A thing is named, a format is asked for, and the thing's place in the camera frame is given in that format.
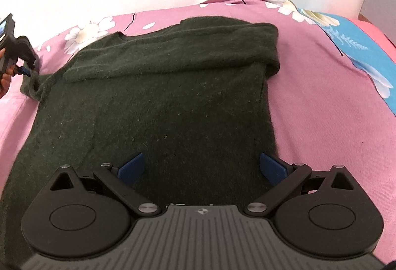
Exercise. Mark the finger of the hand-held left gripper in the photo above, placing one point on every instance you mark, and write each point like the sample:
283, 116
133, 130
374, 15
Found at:
27, 70

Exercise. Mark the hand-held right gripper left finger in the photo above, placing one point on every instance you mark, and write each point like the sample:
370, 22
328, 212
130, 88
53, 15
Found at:
132, 168

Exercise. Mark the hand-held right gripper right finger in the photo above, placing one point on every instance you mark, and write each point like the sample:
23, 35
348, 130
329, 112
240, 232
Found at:
272, 168

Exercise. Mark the pink floral bedsheet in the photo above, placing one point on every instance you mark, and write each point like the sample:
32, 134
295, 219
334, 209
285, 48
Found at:
321, 103

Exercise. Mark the person's left hand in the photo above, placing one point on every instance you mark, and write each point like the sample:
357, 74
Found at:
3, 84

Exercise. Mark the dark green knit sweater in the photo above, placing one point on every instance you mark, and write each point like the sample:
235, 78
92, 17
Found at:
161, 109

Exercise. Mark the red cloth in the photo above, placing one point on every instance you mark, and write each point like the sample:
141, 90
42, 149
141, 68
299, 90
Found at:
376, 33

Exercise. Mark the blue floral cloth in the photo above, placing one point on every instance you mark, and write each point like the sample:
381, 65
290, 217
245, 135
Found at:
349, 38

